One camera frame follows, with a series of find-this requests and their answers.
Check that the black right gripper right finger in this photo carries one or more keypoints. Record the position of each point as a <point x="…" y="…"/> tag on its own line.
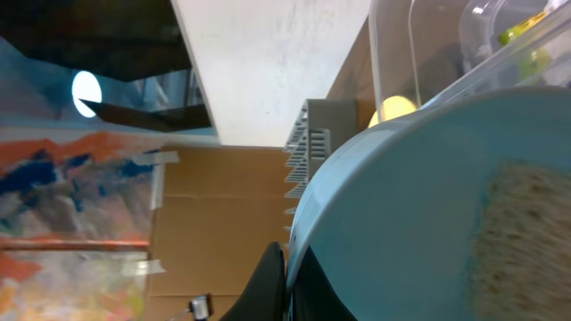
<point x="314" y="299"/>

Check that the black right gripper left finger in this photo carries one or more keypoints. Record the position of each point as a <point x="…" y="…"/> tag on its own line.
<point x="263" y="298"/>

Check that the light blue bowl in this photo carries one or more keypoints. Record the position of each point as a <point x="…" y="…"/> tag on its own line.
<point x="390" y="214"/>

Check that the grey plastic dishwasher rack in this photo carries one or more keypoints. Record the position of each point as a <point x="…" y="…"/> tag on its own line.
<point x="321" y="127"/>

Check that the spilled rice food waste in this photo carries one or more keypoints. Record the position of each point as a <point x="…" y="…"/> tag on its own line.
<point x="520" y="265"/>

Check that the clear plastic waste bin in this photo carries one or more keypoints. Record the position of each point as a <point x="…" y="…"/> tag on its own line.
<point x="439" y="51"/>

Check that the brown cardboard box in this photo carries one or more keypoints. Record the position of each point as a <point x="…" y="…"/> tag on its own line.
<point x="221" y="208"/>

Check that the yellow round plate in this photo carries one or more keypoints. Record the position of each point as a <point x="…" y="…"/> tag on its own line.
<point x="391" y="108"/>

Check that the yellow green wrapper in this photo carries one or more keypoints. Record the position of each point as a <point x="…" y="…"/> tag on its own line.
<point x="531" y="62"/>

